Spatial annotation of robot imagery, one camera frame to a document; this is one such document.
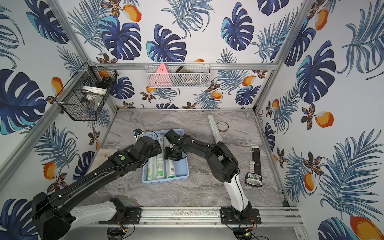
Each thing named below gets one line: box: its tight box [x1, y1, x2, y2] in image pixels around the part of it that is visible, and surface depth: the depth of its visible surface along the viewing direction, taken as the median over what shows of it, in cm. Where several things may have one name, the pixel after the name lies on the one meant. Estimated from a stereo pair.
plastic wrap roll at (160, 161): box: [156, 132, 165, 180], surface depth 88 cm
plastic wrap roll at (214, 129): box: [207, 114, 223, 144], surface depth 109 cm
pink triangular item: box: [149, 63, 172, 87], surface depth 92 cm
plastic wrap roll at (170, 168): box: [165, 158, 176, 179], surface depth 84 cm
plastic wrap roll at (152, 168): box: [147, 155, 157, 181], surface depth 87 cm
